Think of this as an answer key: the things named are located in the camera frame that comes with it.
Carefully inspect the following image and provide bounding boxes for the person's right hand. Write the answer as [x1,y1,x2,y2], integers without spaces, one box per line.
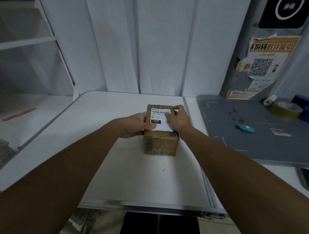
[165,105,193,140]

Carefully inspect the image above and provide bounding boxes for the person's left hand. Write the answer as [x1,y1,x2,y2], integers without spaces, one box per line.
[116,112,151,139]

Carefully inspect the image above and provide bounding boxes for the white shipping label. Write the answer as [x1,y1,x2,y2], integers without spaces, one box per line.
[150,108,174,132]

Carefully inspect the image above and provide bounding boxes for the brown cardboard box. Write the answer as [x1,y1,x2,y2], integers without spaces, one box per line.
[144,104,180,157]

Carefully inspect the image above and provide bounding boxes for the person's left forearm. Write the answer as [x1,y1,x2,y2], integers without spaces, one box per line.
[0,119,126,234]

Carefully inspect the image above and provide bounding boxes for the person's right forearm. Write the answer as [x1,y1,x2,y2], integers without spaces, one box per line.
[180,128,309,234]

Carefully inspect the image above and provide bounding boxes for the teal small cutter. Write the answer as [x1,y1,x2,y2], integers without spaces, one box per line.
[237,124,256,133]

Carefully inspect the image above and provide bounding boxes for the white curtain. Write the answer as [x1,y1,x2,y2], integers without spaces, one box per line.
[40,0,309,99]

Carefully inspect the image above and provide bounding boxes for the small white label roll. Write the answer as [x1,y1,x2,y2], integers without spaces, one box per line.
[263,94,277,106]

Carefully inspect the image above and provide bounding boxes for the barcode sticker scrap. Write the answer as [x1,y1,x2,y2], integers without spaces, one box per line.
[270,128,291,137]

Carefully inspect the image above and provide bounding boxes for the olive packing tape roll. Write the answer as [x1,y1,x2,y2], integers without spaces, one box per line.
[269,98,304,120]

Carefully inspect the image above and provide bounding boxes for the red marker pen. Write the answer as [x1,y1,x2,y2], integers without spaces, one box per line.
[2,107,37,122]

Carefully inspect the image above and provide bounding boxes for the orange paper poster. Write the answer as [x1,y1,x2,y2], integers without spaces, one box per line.
[226,33,302,101]

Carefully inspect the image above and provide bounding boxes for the dark blue tape roll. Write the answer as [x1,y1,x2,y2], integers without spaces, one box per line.
[291,94,309,109]

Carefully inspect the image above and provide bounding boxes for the bright blue tape roll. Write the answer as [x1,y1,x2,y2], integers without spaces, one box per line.
[299,106,309,122]

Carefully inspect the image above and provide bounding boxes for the white shelf rack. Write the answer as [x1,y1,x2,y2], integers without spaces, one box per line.
[0,0,80,155]

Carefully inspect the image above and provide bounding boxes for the grey scanner post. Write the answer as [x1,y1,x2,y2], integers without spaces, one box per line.
[221,0,309,99]

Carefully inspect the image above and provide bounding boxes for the black screen with white ring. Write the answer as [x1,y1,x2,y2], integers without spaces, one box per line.
[258,0,306,29]

